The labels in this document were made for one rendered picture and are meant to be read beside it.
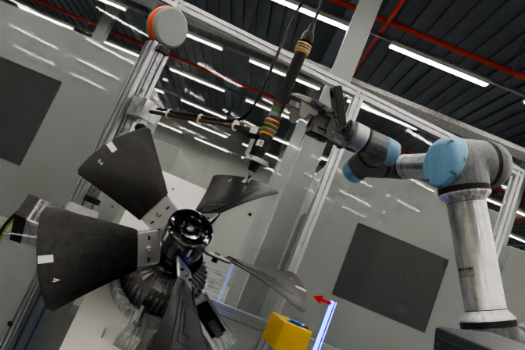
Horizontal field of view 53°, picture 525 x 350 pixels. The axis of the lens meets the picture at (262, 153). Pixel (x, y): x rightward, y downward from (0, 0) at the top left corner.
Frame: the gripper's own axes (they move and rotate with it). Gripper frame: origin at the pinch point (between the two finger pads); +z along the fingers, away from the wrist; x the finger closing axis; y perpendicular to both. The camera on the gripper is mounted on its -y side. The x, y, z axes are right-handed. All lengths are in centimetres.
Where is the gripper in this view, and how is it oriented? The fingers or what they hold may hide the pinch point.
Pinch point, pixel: (290, 96)
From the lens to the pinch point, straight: 146.9
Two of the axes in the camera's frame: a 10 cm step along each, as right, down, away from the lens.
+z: -9.0, -4.1, -1.8
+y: -3.8, 9.1, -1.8
